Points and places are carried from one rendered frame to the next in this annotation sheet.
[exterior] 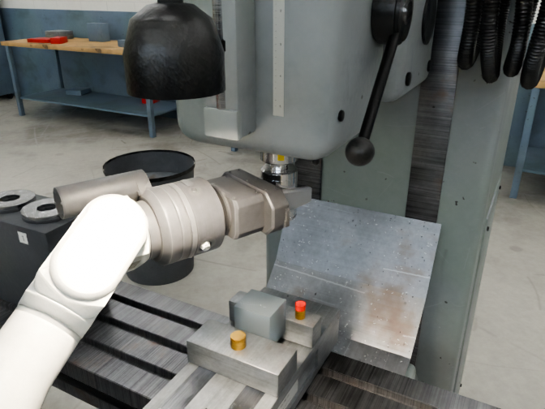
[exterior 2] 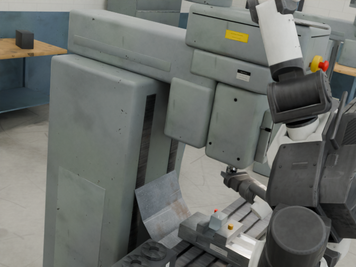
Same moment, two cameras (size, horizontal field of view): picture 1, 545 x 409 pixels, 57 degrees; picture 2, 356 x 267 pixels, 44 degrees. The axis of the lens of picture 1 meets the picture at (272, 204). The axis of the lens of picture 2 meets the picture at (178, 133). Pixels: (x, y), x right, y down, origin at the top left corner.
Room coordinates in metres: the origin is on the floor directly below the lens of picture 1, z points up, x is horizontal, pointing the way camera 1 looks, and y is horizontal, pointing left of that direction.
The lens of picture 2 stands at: (0.75, 1.66, 2.00)
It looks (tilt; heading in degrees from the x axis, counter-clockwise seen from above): 21 degrees down; 273
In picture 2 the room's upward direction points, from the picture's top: 9 degrees clockwise
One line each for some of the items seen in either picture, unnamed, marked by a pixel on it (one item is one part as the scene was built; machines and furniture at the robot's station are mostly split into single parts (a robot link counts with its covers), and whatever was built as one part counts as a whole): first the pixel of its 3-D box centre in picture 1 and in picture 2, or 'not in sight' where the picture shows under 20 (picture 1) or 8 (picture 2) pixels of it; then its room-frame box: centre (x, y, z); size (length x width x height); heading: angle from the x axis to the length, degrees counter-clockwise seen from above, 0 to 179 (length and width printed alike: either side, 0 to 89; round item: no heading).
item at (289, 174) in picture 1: (279, 170); (232, 168); (0.60, -0.01, 1.26); 0.05 x 0.05 x 0.01
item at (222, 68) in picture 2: not in sight; (242, 68); (0.64, -0.03, 1.68); 0.34 x 0.24 x 0.10; 152
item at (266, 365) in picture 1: (241, 355); (228, 231); (0.57, 0.04, 1.00); 0.15 x 0.06 x 0.04; 62
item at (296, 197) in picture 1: (293, 200); not in sight; (0.58, -0.03, 1.23); 0.06 x 0.02 x 0.03; 127
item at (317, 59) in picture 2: not in sight; (316, 64); (0.40, 0.10, 1.76); 0.06 x 0.02 x 0.06; 62
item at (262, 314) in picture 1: (260, 319); (218, 221); (0.62, 0.02, 1.02); 0.06 x 0.05 x 0.06; 62
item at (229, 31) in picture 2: not in sight; (256, 35); (0.62, -0.02, 1.81); 0.47 x 0.26 x 0.16; 152
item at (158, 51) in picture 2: not in sight; (149, 47); (1.04, -0.24, 1.66); 0.80 x 0.23 x 0.20; 152
